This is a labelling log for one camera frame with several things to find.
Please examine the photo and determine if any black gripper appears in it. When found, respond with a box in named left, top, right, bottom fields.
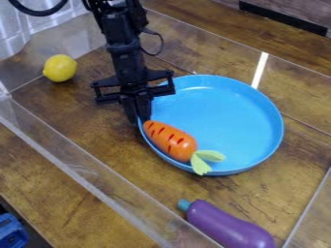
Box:
left=91, top=42, right=176, bottom=125

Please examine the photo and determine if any orange toy carrot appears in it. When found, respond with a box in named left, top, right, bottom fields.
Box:
left=143, top=120, right=225, bottom=175

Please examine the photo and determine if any blue round plate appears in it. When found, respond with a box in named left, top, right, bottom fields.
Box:
left=139, top=75, right=284, bottom=176

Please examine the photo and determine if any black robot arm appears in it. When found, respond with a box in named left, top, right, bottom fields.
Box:
left=83, top=0, right=176, bottom=125

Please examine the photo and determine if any yellow toy lemon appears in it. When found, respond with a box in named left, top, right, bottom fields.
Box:
left=43, top=54, right=77, bottom=82

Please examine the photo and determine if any dark bar top right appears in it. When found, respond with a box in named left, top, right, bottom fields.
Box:
left=239, top=0, right=328, bottom=37

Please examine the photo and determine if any purple toy eggplant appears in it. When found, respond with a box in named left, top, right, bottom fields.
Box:
left=177, top=200, right=276, bottom=248

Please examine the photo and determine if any blue object at corner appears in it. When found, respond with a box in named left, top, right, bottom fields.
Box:
left=0, top=213, right=28, bottom=248

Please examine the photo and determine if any black cable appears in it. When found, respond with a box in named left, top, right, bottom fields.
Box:
left=8, top=0, right=165, bottom=57

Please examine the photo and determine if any clear acrylic enclosure wall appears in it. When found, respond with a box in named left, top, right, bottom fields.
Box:
left=0, top=6, right=331, bottom=248

